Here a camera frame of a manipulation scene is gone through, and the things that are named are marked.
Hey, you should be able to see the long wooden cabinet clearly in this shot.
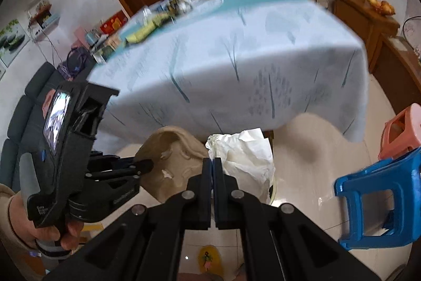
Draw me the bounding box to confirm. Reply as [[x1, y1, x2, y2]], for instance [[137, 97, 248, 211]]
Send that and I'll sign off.
[[372, 34, 421, 114]]

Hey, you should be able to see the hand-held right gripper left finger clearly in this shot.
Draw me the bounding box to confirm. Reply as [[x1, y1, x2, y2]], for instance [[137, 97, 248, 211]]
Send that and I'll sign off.
[[43, 158, 214, 281]]

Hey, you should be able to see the yellow slipper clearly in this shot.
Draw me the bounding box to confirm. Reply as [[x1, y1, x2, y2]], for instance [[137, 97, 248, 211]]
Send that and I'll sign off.
[[197, 245, 222, 273]]

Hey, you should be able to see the shiny crumpled wrapper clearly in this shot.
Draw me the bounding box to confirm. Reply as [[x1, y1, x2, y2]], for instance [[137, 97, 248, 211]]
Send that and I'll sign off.
[[166, 0, 194, 16]]

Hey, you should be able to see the pink plastic stool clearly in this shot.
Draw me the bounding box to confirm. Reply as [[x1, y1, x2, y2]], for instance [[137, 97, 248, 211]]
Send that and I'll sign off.
[[378, 103, 421, 161]]

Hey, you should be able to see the purple backpack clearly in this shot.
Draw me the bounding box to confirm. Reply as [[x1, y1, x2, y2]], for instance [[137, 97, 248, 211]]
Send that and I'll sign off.
[[57, 47, 96, 81]]

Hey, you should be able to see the person's left forearm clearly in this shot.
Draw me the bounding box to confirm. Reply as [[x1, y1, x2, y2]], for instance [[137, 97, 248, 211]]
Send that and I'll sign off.
[[0, 184, 45, 281]]

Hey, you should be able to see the beige paper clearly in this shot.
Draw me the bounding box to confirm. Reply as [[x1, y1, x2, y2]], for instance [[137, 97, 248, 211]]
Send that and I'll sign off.
[[135, 126, 214, 204]]

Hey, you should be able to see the red gift box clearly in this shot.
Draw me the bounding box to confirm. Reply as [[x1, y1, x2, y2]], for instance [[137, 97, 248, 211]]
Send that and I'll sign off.
[[100, 14, 129, 34]]

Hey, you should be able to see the small wooden cabinet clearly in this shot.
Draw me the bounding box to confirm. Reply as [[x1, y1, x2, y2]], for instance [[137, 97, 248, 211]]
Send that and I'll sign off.
[[332, 0, 400, 74]]

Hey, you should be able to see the white tissue paper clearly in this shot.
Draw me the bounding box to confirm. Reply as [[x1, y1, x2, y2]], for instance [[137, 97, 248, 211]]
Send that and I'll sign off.
[[206, 129, 276, 204]]

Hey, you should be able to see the table with tree-print tablecloth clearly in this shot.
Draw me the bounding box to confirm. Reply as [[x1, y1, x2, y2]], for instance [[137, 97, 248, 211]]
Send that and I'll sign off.
[[87, 0, 369, 145]]

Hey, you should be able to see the person's left hand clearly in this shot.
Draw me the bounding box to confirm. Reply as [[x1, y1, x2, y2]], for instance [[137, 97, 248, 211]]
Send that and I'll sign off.
[[9, 194, 85, 251]]

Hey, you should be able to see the pile of fruit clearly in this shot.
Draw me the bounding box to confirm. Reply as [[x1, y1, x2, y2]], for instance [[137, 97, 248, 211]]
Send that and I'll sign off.
[[365, 0, 395, 16]]

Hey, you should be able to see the yellow-green packet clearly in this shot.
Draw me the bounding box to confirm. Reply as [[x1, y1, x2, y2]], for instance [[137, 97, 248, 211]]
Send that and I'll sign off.
[[126, 18, 158, 45]]

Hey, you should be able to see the blue plastic stool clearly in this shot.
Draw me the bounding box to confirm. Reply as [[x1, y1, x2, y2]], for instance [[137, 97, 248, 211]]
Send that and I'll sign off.
[[335, 147, 421, 250]]

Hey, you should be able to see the stone picture wall poster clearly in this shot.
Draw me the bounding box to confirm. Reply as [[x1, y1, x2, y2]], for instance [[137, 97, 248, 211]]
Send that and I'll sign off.
[[0, 18, 32, 67]]

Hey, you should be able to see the white wall shelf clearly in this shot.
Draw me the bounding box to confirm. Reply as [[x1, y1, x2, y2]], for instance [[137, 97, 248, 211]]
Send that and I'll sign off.
[[26, 0, 61, 38]]

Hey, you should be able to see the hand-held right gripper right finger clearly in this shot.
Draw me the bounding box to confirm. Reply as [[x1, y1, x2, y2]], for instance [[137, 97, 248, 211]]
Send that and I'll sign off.
[[214, 157, 382, 281]]

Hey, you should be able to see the electric fan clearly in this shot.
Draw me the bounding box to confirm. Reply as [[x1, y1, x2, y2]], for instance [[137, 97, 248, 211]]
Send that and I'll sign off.
[[402, 16, 421, 54]]

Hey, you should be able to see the dark grey sofa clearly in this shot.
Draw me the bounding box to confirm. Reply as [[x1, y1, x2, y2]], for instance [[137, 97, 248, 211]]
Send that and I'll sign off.
[[0, 62, 66, 193]]

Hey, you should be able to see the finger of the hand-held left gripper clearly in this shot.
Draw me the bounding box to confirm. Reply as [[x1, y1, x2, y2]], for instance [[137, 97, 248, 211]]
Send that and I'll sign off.
[[86, 159, 154, 192], [89, 152, 136, 167]]

